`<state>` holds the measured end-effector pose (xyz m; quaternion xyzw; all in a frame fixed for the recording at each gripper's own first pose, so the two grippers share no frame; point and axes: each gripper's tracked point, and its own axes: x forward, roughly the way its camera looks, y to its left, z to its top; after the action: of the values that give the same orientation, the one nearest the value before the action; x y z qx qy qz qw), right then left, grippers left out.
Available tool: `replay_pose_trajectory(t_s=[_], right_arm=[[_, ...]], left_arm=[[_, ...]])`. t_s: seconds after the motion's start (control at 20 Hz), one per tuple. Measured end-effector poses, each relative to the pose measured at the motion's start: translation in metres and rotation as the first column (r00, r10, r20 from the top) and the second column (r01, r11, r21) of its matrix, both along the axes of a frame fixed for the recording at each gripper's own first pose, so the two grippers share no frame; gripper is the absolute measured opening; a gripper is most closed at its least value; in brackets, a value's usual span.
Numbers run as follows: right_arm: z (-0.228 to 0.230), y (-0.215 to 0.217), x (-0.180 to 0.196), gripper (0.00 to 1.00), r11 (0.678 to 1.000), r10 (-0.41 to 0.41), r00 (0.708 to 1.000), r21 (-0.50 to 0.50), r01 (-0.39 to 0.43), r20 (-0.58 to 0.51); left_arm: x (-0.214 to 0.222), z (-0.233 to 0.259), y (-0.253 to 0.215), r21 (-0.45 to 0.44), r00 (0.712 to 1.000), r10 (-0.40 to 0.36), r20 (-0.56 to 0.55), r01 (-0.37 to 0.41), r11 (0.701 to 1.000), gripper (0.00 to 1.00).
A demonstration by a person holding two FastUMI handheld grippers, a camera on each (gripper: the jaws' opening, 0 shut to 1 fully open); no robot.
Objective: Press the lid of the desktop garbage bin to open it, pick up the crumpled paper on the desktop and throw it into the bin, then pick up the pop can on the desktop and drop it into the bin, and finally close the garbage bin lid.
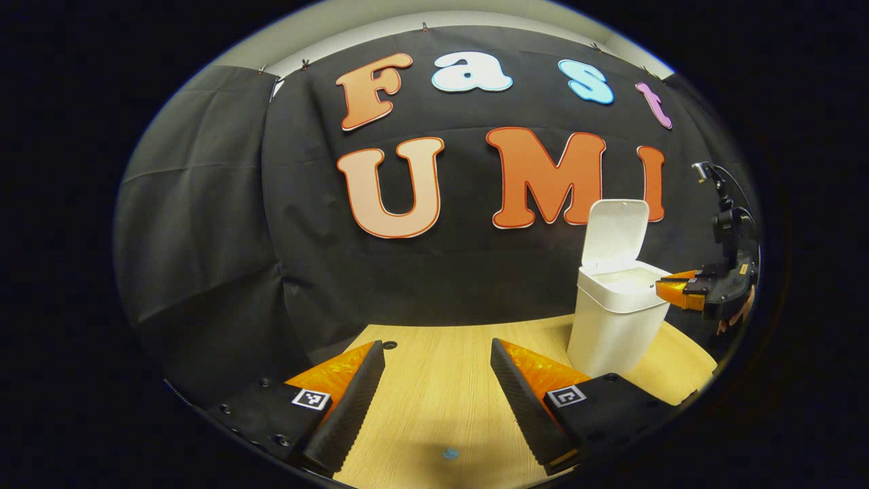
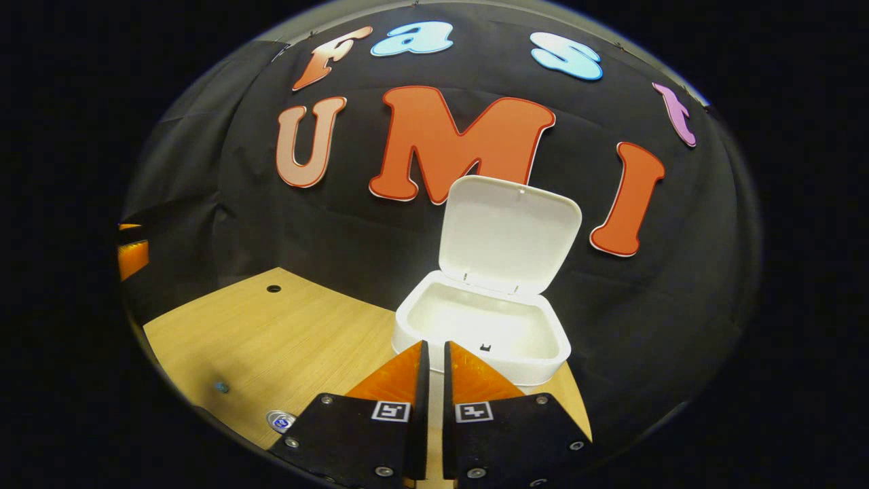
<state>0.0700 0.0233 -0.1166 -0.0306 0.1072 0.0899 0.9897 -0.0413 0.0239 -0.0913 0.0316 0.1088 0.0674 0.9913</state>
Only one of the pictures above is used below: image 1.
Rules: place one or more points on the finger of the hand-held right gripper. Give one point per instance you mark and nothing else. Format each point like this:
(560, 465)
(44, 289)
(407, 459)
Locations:
(675, 293)
(682, 275)

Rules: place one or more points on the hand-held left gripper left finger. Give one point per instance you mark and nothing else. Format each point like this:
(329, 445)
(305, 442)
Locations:
(349, 414)

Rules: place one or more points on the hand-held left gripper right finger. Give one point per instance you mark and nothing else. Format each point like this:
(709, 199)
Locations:
(526, 407)

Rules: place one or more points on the white desktop garbage bin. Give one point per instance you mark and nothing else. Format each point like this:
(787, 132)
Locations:
(611, 333)

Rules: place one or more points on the blue paper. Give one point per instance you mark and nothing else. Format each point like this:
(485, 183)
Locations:
(450, 453)

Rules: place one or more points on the wooden desktop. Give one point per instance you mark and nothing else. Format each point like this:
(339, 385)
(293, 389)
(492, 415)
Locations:
(441, 380)

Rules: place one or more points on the black backdrop cloth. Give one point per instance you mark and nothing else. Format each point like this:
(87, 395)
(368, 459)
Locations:
(237, 238)

